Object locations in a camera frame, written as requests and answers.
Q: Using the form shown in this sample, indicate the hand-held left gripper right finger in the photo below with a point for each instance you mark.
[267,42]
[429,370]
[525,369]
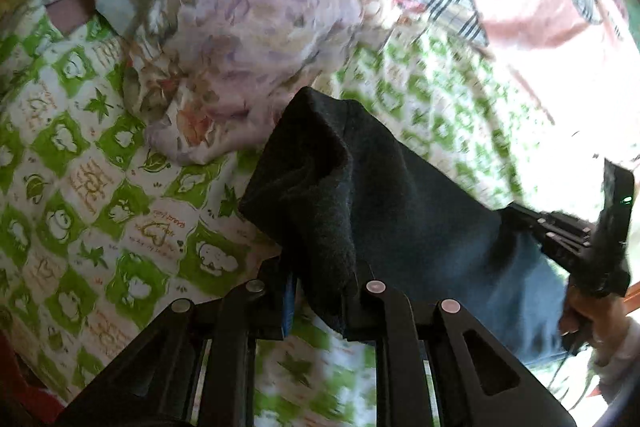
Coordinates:
[381,312]

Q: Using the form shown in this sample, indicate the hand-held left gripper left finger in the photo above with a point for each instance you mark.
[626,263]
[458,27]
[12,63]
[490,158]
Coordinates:
[287,307]

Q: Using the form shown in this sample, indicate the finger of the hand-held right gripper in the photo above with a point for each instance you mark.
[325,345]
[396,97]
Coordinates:
[550,219]
[565,252]

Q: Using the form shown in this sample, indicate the black pants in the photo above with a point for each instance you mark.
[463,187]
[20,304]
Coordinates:
[380,187]

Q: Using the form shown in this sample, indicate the person's right forearm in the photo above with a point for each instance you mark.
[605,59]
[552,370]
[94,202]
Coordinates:
[617,357]

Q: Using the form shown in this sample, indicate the person's right hand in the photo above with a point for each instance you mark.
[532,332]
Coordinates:
[595,314]

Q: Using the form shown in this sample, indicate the dark red cloth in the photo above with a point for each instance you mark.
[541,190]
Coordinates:
[20,387]

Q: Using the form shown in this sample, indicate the floral printed cloth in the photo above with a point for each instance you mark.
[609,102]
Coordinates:
[240,32]

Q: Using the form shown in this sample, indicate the mauve cloth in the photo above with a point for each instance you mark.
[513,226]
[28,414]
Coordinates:
[70,12]

